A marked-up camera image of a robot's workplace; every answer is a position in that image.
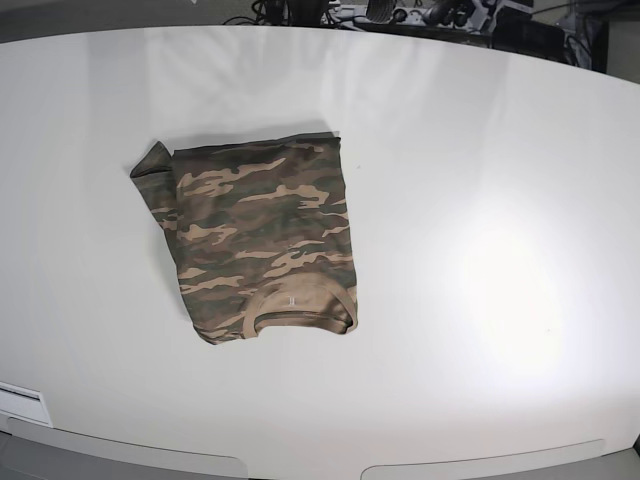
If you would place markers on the white label plate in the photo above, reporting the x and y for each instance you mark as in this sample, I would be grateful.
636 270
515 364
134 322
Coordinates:
24 404

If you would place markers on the camouflage T-shirt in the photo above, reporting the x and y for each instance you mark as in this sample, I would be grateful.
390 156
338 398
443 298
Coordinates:
258 231

